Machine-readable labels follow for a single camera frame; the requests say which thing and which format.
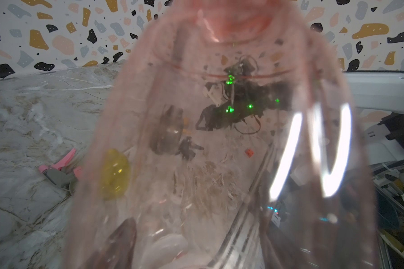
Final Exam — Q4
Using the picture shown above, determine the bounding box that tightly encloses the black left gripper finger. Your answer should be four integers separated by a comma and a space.
80, 217, 137, 269

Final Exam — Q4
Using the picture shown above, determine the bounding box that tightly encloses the pink transparent spray bottle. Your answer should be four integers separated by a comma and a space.
62, 1, 379, 269

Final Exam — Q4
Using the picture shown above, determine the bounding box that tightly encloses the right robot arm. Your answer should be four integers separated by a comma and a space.
345, 71, 404, 165

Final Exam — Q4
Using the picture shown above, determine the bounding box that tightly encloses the small red block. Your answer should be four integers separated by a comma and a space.
245, 148, 254, 158

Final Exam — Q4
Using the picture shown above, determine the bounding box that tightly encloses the grey pink spray nozzle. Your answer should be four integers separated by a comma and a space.
38, 149, 83, 196

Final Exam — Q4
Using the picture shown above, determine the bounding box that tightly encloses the dark smoky spray bottle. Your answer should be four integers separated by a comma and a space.
149, 105, 184, 155

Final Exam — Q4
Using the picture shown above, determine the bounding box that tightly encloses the yellow spray bottle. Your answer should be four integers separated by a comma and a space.
99, 149, 131, 201

